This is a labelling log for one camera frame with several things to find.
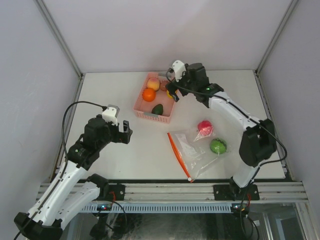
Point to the left aluminium corner post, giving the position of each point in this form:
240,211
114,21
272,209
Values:
53,27

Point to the aluminium corner post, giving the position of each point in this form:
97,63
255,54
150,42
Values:
277,34
53,27

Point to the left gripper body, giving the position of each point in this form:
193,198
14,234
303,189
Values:
116,136

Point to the fake peach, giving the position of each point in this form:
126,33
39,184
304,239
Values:
153,83

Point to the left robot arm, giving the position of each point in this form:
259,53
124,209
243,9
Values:
51,214

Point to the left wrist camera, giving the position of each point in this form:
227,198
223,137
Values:
110,114

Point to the fake orange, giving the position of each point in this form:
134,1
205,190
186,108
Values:
149,95

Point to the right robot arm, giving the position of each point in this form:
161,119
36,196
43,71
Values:
258,140

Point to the fake brown pink fruit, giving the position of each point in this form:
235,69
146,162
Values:
162,86

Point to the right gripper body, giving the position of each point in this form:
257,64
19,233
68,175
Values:
184,85

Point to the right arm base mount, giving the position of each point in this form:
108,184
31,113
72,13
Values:
226,192

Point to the fake red fruit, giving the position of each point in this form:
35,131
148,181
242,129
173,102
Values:
205,128

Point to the aluminium front rail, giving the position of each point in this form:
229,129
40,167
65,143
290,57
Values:
261,192

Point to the pink plastic basket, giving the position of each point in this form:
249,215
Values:
143,109

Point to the fake green fruit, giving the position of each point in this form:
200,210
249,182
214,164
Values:
218,146

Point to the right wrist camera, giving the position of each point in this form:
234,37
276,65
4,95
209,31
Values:
179,69

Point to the clear zip top bag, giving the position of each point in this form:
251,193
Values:
193,152

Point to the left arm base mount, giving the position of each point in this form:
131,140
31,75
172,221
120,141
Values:
116,192

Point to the fake dark green avocado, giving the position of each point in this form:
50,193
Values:
158,109

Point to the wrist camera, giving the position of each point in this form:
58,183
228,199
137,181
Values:
179,69
110,114

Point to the slotted cable duct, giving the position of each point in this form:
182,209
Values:
157,208

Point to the right aluminium corner post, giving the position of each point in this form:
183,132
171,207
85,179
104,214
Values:
277,34

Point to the fake yellow lemon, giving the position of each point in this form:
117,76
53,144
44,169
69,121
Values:
169,95

